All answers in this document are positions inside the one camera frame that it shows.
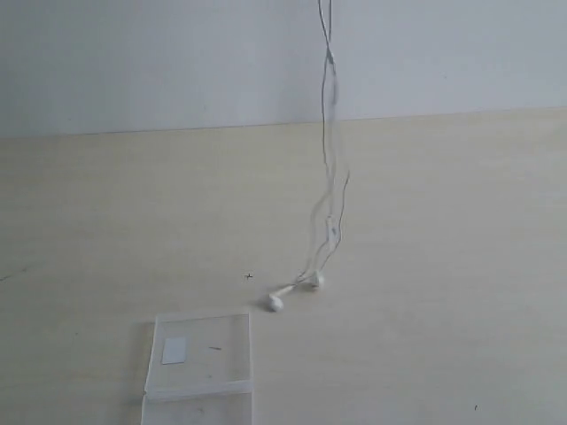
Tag white wired earphones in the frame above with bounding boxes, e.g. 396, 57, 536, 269
261, 1, 351, 313

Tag clear plastic box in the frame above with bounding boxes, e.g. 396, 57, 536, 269
141, 310, 254, 425

